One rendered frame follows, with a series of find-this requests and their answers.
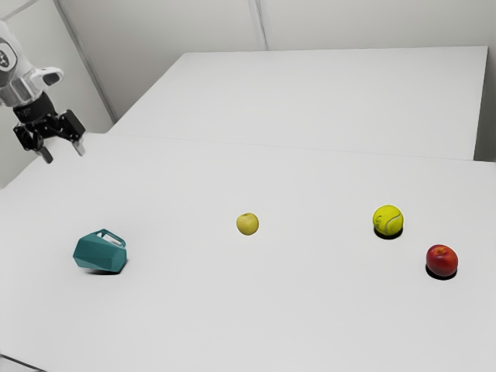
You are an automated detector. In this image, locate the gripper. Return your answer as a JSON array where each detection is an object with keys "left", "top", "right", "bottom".
[{"left": 12, "top": 92, "right": 87, "bottom": 164}]

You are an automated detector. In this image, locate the teal faceted mug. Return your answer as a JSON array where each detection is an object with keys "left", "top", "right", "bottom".
[{"left": 72, "top": 228, "right": 128, "bottom": 274}]

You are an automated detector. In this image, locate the yellow-green apple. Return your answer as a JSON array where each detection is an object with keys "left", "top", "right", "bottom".
[{"left": 236, "top": 212, "right": 260, "bottom": 236}]

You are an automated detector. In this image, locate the yellow tennis ball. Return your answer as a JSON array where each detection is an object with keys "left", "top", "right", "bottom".
[{"left": 372, "top": 204, "right": 405, "bottom": 236}]

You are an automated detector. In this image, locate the red apple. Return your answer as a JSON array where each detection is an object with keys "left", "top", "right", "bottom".
[{"left": 425, "top": 244, "right": 459, "bottom": 277}]

